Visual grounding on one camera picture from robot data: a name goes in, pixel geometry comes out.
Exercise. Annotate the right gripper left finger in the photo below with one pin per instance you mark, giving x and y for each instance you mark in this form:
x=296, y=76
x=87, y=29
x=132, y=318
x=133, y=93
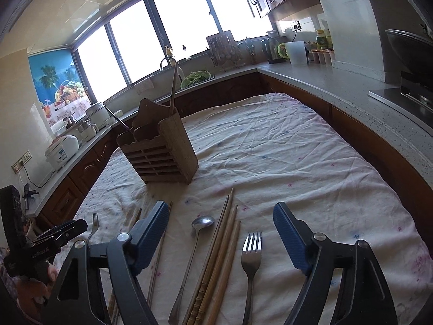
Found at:
x=77, y=296

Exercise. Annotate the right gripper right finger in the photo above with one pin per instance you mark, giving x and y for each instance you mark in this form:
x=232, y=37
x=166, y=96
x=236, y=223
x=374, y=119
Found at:
x=363, y=297

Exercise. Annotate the steel chopstick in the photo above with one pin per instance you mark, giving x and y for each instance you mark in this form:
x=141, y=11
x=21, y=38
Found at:
x=155, y=270
x=119, y=120

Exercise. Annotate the kitchen faucet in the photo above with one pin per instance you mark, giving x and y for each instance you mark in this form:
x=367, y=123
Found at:
x=172, y=62

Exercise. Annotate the person's left hand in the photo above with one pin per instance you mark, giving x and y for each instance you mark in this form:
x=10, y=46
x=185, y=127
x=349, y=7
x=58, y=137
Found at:
x=31, y=293

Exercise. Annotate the steel fork left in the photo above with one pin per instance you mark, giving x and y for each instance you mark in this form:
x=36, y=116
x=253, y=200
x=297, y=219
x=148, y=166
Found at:
x=95, y=227

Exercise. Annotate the steel fork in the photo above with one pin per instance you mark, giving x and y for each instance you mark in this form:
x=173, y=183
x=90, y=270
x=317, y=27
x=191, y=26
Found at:
x=95, y=227
x=250, y=262

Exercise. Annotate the white rice cooker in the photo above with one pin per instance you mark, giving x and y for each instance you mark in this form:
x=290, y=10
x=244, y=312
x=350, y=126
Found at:
x=61, y=150

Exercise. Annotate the steel fork right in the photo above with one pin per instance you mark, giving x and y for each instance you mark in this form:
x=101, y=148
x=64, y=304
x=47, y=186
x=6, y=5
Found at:
x=250, y=262

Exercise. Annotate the small white blender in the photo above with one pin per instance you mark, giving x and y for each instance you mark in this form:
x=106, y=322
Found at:
x=87, y=130

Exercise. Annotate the white floral tablecloth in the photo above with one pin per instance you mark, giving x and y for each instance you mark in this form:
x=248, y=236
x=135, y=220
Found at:
x=270, y=148

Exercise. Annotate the white pot cooker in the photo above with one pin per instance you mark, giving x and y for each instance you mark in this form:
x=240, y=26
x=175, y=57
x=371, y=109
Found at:
x=98, y=115

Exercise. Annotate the steel chopstick in holder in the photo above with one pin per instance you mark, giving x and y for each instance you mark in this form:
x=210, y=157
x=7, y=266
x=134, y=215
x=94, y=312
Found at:
x=119, y=120

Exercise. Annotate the wooden utensil holder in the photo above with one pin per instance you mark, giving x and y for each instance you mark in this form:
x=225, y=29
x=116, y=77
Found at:
x=157, y=145

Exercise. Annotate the fruit poster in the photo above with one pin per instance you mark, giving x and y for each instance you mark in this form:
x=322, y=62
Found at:
x=58, y=86

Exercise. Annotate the gas stove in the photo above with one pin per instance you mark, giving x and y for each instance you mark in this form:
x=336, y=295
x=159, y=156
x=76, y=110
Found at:
x=411, y=98

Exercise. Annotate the chopstick standing in holder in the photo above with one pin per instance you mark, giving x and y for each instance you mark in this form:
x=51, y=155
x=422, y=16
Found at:
x=172, y=93

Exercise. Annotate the spice jar set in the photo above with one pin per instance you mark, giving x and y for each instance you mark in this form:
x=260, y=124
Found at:
x=323, y=56

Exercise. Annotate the green vegetable colander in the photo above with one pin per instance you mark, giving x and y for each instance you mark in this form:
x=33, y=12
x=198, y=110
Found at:
x=195, y=78

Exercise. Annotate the black wok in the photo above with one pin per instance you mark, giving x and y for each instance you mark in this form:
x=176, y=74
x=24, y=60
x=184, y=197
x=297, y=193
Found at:
x=414, y=51

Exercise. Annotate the yellow oil bottle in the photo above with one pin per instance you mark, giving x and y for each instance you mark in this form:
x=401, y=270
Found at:
x=324, y=40

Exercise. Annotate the electric kettle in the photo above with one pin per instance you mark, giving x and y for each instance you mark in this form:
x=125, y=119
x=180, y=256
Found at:
x=269, y=47

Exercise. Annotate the knife and utensil rack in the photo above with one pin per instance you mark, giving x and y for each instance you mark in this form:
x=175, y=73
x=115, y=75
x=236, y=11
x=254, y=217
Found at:
x=223, y=49

